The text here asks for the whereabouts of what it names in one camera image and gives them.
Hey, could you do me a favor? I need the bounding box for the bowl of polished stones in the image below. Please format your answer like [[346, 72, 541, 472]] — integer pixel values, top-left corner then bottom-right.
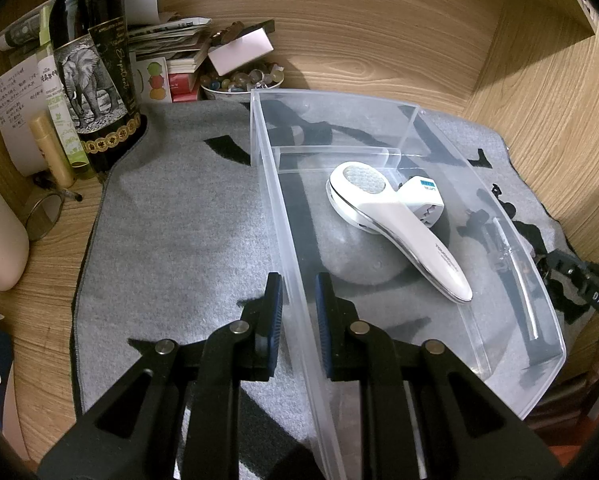
[[200, 62, 285, 102]]

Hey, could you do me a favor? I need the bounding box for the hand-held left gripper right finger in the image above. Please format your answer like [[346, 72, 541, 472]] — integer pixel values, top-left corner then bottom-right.
[[314, 272, 563, 480]]

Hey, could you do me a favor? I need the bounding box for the dark flat object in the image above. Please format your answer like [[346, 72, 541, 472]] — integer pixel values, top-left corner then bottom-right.
[[210, 19, 276, 43]]

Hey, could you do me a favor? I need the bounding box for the beige lip balm tube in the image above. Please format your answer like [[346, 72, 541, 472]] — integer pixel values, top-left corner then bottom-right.
[[28, 114, 76, 188]]

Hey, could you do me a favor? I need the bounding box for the small red box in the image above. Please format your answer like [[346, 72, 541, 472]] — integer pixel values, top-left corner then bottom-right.
[[168, 72, 200, 103]]

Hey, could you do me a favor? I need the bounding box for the grey felt mat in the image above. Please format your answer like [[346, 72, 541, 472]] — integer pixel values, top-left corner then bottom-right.
[[70, 97, 567, 480]]

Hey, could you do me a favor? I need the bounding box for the stack of booklets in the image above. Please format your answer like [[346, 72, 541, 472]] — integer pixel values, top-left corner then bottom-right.
[[127, 12, 213, 73]]

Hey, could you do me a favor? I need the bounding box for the clear plastic storage bin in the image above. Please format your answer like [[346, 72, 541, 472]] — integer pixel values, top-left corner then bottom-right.
[[250, 88, 567, 480]]

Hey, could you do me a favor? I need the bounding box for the white paper sheet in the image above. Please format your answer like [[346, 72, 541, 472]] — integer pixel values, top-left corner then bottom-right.
[[122, 0, 161, 28]]

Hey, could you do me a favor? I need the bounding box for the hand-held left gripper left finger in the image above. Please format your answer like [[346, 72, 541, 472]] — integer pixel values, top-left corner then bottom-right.
[[37, 272, 284, 480]]

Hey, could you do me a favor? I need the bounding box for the rolled newspaper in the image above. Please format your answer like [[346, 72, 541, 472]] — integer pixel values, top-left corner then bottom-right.
[[0, 0, 55, 51]]

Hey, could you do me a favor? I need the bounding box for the white handheld massager device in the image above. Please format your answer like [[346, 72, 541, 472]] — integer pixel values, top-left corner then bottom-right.
[[325, 161, 474, 304]]

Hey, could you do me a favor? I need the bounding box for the fruit print card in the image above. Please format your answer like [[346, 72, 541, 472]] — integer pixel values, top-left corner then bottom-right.
[[134, 57, 171, 103]]

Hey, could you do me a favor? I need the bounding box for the white handwritten note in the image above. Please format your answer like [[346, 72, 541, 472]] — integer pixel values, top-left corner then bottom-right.
[[0, 57, 48, 177]]

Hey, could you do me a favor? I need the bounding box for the dark elephant-label wine bottle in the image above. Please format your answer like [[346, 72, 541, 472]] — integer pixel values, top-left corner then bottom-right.
[[48, 0, 148, 176]]

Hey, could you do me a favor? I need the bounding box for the green white tube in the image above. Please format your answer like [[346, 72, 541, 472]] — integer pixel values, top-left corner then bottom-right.
[[36, 5, 93, 181]]

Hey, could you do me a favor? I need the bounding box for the small round mirror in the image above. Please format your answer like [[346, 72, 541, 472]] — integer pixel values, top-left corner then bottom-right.
[[26, 192, 65, 241]]

